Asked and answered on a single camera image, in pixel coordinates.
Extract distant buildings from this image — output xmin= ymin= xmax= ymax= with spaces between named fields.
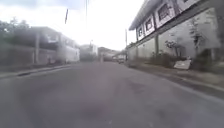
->
xmin=79 ymin=43 xmax=128 ymax=63

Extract thin pole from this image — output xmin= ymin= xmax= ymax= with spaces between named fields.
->
xmin=124 ymin=28 xmax=129 ymax=62

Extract grey asphalt road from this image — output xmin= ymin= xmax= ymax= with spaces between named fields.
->
xmin=0 ymin=61 xmax=224 ymax=128

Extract roadside bushes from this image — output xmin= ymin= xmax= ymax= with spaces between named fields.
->
xmin=128 ymin=36 xmax=224 ymax=73

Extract grey two-storey building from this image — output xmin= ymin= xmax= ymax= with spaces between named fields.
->
xmin=0 ymin=26 xmax=81 ymax=67

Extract two-storey building with windows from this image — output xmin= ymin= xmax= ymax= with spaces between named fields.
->
xmin=125 ymin=0 xmax=224 ymax=68

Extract concrete roadside verge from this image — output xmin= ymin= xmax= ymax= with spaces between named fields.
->
xmin=0 ymin=63 xmax=81 ymax=80
xmin=128 ymin=62 xmax=224 ymax=101

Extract tree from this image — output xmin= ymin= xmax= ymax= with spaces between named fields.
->
xmin=0 ymin=17 xmax=31 ymax=44

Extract overhead wires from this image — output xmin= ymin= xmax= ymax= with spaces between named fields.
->
xmin=63 ymin=0 xmax=92 ymax=25

